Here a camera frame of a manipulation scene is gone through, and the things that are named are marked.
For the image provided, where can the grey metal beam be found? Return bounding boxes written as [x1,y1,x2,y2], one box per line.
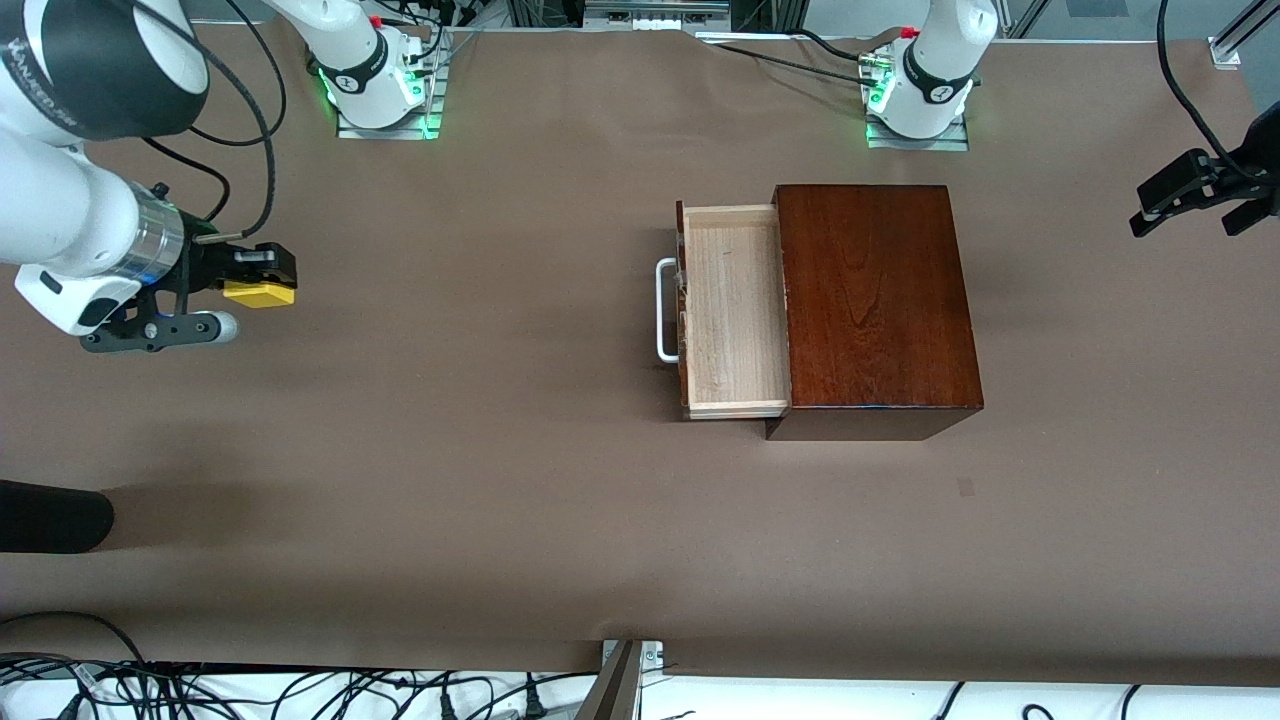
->
[574,641,643,720]

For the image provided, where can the black looped cable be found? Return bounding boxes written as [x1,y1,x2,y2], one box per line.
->
[0,610,151,669]

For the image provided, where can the light wood drawer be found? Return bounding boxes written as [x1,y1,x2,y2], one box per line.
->
[676,199,793,421]

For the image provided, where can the black base cable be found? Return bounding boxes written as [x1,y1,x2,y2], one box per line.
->
[714,43,873,81]
[790,28,891,69]

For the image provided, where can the black cylinder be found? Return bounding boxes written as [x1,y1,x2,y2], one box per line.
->
[0,479,115,554]

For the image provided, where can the dark brown wooden cabinet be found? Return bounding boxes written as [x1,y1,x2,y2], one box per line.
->
[765,184,986,442]

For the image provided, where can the yellow cube block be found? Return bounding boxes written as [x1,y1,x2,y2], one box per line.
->
[221,280,299,310]

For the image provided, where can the grey metal device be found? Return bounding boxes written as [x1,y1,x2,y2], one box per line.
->
[583,0,733,31]

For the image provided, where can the white metal drawer handle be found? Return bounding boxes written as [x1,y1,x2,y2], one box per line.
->
[655,257,683,364]

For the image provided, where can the diagonal aluminium profile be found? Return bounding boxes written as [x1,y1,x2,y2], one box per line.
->
[1215,0,1280,61]

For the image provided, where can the tangled black cable bundle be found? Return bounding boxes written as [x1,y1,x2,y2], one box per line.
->
[0,654,601,720]

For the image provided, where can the silver corner bracket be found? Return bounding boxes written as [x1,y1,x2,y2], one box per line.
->
[600,639,666,671]

